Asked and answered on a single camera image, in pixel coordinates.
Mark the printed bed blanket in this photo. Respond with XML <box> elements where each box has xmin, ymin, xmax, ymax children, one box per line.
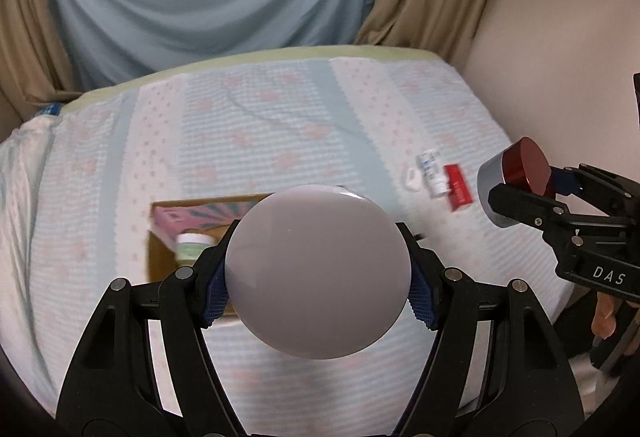
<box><xmin>0</xmin><ymin>56</ymin><xmax>576</xmax><ymax>420</ymax></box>

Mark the person's right hand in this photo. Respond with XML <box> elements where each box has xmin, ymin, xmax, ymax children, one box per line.
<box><xmin>591</xmin><ymin>293</ymin><xmax>622</xmax><ymax>339</ymax></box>

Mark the white tube with blue print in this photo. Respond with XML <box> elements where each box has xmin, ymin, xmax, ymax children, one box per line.
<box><xmin>417</xmin><ymin>149</ymin><xmax>449</xmax><ymax>196</ymax></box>

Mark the white jar with green label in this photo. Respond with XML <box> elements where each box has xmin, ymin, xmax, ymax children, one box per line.
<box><xmin>175</xmin><ymin>232</ymin><xmax>217</xmax><ymax>263</ymax></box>

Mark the cardboard box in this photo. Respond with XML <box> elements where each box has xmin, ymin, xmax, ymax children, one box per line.
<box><xmin>146</xmin><ymin>193</ymin><xmax>275</xmax><ymax>318</ymax></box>

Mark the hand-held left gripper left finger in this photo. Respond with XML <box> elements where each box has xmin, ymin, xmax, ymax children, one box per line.
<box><xmin>56</xmin><ymin>219</ymin><xmax>242</xmax><ymax>437</ymax></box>

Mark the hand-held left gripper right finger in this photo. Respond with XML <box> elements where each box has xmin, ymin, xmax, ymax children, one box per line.
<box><xmin>394</xmin><ymin>221</ymin><xmax>587</xmax><ymax>437</ymax></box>

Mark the green mattress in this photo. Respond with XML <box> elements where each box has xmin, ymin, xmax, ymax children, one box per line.
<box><xmin>62</xmin><ymin>45</ymin><xmax>453</xmax><ymax>114</ymax></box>

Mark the round grey-white jar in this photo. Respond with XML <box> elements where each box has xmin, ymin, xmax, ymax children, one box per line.
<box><xmin>224</xmin><ymin>184</ymin><xmax>414</xmax><ymax>361</ymax></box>

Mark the red box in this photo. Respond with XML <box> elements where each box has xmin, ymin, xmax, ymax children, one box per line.
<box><xmin>443</xmin><ymin>163</ymin><xmax>474</xmax><ymax>212</ymax></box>

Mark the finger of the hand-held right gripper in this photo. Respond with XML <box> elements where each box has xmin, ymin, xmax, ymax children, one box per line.
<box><xmin>487</xmin><ymin>182</ymin><xmax>577</xmax><ymax>244</ymax></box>
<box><xmin>549</xmin><ymin>163</ymin><xmax>640</xmax><ymax>219</ymax></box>

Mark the pink box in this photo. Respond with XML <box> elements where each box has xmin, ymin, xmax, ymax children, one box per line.
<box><xmin>152</xmin><ymin>200</ymin><xmax>261</xmax><ymax>245</ymax></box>

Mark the silver jar with red lid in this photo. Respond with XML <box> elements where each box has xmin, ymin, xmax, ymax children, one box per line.
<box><xmin>477</xmin><ymin>137</ymin><xmax>559</xmax><ymax>228</ymax></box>

